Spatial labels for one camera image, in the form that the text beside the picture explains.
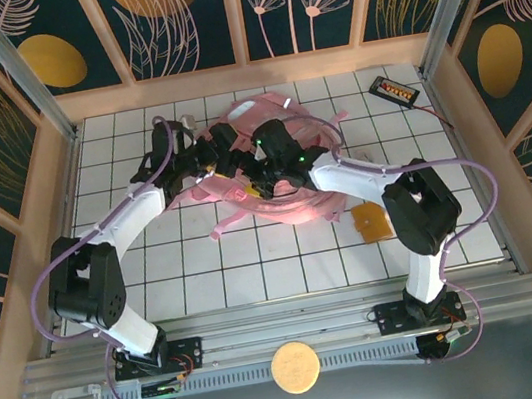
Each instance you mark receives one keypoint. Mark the black charging board yellow connectors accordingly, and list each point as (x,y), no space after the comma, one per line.
(393,90)

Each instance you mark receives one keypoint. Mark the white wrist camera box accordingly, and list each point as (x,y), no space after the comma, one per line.
(259,155)
(188,121)

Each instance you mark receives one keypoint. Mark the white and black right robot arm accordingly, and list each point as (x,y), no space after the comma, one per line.
(343,177)

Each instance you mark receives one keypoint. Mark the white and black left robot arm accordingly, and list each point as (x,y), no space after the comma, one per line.
(123,222)

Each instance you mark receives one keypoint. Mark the aluminium corner post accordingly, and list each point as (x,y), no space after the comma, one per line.
(448,3)
(20,71)

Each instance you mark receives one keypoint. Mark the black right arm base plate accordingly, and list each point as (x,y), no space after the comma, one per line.
(391,319)

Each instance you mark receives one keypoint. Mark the brown leather wallet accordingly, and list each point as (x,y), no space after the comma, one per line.
(373,223)

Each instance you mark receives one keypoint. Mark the round cork disc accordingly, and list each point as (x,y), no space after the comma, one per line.
(295,367)

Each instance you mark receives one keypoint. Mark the aluminium rail frame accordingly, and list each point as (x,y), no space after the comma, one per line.
(287,330)

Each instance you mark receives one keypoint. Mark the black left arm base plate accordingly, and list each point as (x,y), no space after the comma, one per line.
(189,353)

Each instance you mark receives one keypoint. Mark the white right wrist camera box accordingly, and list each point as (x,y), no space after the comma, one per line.
(259,155)

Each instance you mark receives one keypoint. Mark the pink backpack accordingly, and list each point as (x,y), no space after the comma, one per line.
(288,211)

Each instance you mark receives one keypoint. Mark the small circuit board with LED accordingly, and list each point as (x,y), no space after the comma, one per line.
(162,389)
(454,335)

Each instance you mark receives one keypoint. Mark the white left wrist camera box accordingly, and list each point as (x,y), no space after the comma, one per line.
(188,121)

